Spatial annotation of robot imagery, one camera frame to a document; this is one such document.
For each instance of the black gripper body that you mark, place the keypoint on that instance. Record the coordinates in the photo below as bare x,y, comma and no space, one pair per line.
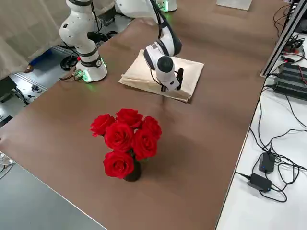
180,79

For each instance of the beige tablecloth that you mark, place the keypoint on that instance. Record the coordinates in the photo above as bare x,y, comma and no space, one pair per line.
192,72

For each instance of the red rose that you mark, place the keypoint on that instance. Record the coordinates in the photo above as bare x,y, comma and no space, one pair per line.
119,137
151,127
118,165
129,117
145,145
103,124

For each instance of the dark brown vase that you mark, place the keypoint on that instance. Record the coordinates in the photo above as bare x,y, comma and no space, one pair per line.
134,175

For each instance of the translucent plastic bin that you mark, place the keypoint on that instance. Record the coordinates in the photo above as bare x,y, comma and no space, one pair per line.
233,4

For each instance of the black ribbed power box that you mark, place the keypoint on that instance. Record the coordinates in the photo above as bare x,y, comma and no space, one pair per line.
293,72
287,87

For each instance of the black power adapter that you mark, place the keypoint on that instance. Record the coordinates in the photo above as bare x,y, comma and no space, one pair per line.
266,164
259,182

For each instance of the blue crate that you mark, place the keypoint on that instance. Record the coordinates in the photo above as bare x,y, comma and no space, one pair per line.
39,57

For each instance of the beige curtain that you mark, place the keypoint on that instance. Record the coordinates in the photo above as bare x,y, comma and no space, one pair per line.
28,28

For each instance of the black floor box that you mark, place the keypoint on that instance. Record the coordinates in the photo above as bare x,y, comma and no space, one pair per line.
6,89

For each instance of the aluminium camera post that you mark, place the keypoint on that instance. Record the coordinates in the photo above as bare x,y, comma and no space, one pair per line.
281,40

